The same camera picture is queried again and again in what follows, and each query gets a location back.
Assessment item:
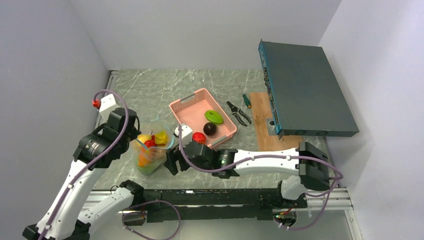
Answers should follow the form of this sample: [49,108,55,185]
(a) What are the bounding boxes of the red cracked fruit toy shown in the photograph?
[192,132,207,145]

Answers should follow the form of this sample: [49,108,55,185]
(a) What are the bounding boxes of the yellow starfruit toy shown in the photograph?
[154,131,169,146]

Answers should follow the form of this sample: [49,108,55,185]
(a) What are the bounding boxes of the clear zip top bag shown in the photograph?
[130,119,175,171]

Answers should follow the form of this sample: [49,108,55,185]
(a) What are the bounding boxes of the orange red mango toy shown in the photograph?
[137,148,156,168]

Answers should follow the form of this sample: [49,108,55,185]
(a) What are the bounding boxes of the red pomegranate toy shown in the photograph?
[143,139,157,149]

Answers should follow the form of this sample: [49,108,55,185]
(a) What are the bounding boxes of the green cabbage toy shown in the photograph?
[137,163,162,176]

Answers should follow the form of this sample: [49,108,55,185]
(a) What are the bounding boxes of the yellow bumpy fruit toy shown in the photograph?
[136,134,152,144]

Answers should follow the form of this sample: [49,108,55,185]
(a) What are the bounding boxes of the pink plastic basket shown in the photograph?
[169,88,238,148]

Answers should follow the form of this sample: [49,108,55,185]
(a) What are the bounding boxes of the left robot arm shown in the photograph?
[22,107,141,240]

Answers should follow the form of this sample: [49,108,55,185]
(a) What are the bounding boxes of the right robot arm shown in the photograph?
[164,141,331,208]

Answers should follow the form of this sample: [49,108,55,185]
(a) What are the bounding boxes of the dark mangosteen toy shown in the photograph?
[203,122,218,137]

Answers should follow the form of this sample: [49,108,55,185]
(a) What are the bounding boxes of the green pepper toy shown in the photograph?
[204,109,224,125]

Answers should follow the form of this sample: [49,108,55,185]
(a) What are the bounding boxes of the wooden board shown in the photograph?
[249,92,303,152]

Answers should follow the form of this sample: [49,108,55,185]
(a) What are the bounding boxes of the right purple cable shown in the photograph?
[177,124,344,232]

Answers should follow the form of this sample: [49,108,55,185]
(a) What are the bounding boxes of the purple cable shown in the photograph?
[177,124,344,232]
[38,89,182,240]

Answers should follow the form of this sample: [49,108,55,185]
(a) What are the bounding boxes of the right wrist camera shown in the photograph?
[173,123,194,147]

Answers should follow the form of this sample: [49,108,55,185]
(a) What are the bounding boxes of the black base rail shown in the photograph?
[143,188,308,223]

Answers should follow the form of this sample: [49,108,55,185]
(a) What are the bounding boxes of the black handled pliers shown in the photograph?
[226,101,252,127]

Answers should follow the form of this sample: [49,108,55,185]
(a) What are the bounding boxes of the green handled screwdriver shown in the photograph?
[242,94,252,109]

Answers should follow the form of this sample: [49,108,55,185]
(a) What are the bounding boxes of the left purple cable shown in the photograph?
[38,89,182,240]

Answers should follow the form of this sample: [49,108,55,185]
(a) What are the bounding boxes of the dark blue network switch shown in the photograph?
[258,40,360,138]

